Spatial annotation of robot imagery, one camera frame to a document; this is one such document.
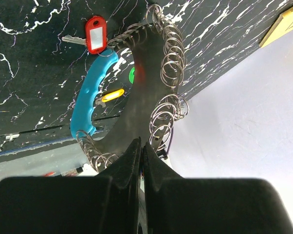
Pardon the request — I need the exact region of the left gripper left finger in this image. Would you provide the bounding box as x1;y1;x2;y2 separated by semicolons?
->
0;138;142;234

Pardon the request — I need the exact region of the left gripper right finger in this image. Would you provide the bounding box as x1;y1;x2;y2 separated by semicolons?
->
142;143;293;234

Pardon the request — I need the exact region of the yellow tagged key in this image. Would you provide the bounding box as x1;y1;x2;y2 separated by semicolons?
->
95;89;125;108

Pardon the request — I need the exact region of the large key organizer ring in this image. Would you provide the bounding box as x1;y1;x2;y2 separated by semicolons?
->
70;3;190;174

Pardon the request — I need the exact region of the green key tag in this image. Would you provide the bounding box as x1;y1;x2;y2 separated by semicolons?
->
128;67;135;84

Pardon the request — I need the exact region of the yellow book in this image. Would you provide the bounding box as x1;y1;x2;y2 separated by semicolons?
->
259;7;293;48

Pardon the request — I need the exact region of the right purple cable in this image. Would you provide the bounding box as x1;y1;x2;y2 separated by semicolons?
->
166;124;175;154

